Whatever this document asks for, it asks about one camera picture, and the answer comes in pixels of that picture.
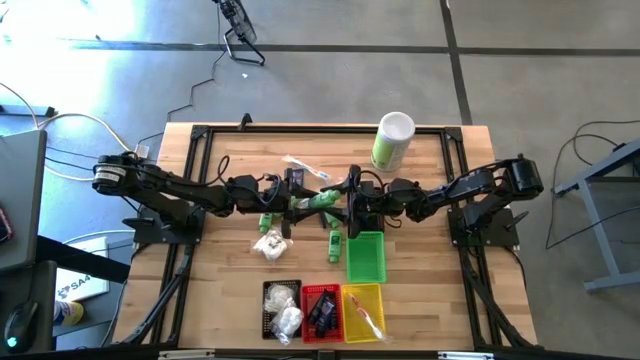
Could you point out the grey item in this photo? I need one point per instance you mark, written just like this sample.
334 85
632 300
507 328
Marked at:
323 328

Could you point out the yellow slotted plastic basket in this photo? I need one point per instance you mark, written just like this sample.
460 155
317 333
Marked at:
352 332

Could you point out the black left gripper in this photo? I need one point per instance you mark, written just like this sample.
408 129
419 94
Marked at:
250 195

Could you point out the green white wipes canister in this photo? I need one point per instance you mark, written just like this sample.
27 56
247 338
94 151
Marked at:
392 145

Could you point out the yellow blue white object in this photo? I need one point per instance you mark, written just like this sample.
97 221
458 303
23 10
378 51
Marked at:
70 312

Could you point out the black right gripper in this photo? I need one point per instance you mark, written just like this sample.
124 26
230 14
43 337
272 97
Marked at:
375 200

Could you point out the black floor bar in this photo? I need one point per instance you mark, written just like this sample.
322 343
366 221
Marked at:
30 111

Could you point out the black floor fan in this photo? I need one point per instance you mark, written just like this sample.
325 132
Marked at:
243 27

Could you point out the red slotted plastic basket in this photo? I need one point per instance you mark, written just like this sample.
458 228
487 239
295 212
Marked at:
322 340

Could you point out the grey metal table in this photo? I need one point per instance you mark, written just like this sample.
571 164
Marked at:
596 225

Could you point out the black desk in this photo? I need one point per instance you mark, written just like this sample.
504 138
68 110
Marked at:
85 260

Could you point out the blue toothbrush in clear wrapper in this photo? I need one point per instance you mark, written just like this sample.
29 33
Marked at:
306 167

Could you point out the black computer mouse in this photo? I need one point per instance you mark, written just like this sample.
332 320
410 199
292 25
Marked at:
20 325

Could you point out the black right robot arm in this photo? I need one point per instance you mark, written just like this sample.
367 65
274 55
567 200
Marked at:
475 182

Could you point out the dark blue shave cream tube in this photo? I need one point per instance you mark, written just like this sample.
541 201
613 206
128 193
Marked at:
316 312
298 176
328 306

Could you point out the clear bag of cotton balls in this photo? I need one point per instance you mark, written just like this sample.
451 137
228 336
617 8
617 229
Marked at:
279 297
289 320
270 246

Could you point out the red toothbrush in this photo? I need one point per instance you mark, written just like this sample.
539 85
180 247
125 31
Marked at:
364 312

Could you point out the grey monitor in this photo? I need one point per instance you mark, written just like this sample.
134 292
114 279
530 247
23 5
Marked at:
22 200

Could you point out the green slotted plastic basket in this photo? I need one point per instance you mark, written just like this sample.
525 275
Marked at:
367 260

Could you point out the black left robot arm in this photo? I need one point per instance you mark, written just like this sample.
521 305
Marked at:
165 185

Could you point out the silver aluminium bracket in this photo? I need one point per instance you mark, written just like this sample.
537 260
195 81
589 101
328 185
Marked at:
185 355
465 356

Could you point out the black frame clamp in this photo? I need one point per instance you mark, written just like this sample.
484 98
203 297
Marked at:
246 121

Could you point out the white printed box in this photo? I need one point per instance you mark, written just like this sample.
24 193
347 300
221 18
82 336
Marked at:
80 285

